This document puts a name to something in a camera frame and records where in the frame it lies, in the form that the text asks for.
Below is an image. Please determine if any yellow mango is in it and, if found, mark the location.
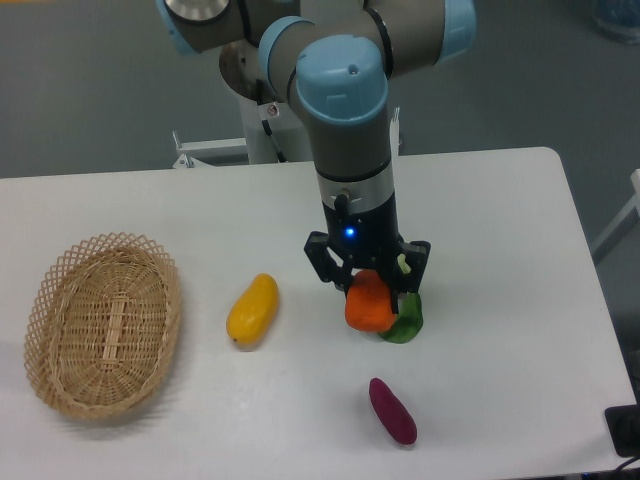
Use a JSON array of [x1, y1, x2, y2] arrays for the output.
[[226, 273, 280, 347]]

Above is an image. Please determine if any purple sweet potato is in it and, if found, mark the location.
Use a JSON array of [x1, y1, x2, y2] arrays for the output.
[[368, 378, 418, 446]]

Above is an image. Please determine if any black device at table edge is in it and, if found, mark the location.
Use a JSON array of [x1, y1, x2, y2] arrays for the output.
[[604, 404, 639, 458]]

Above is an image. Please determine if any white frame at right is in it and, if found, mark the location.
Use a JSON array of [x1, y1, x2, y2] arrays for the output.
[[590, 169, 639, 265]]

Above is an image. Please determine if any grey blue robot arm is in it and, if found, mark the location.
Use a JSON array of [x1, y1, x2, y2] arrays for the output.
[[157, 1, 476, 308]]

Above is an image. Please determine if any woven wicker basket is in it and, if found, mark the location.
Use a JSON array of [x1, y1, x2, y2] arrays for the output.
[[24, 232, 182, 420]]

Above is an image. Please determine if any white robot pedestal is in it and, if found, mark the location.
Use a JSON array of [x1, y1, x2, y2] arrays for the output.
[[176, 35, 392, 178]]

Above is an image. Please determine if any green bok choy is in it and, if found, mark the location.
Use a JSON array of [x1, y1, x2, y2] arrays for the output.
[[377, 253, 425, 346]]

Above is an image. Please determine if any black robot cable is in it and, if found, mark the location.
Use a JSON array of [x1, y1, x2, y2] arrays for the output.
[[255, 79, 290, 164]]

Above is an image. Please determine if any orange fruit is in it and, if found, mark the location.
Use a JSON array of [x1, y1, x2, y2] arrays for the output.
[[345, 270, 396, 333]]

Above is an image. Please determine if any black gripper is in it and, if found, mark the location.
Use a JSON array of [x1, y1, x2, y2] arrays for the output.
[[304, 194, 431, 314]]

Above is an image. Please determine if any blue bag top right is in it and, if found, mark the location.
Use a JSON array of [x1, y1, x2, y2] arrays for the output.
[[591, 0, 639, 45]]

